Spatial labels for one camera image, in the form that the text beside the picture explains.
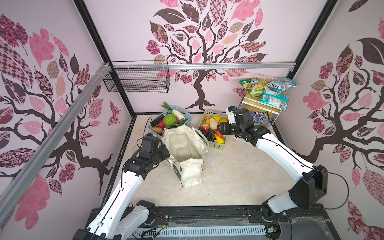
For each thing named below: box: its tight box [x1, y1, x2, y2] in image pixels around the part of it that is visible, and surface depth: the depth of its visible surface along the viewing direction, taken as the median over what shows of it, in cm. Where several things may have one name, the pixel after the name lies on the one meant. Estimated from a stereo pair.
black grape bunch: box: [198, 127, 217, 142], surface depth 94 cm
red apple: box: [201, 123, 210, 132], surface depth 102 cm
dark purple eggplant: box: [151, 114, 165, 127], surface depth 108 cm
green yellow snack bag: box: [239, 78, 269, 98], surface depth 87 cm
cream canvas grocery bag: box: [162, 124, 210, 190], surface depth 83 cm
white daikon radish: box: [171, 109, 186, 121], surface depth 116 cm
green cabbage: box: [163, 113, 177, 128], surface depth 105 cm
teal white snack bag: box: [266, 77, 299, 93], surface depth 84 cm
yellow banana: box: [214, 134, 225, 144], surface depth 97 cm
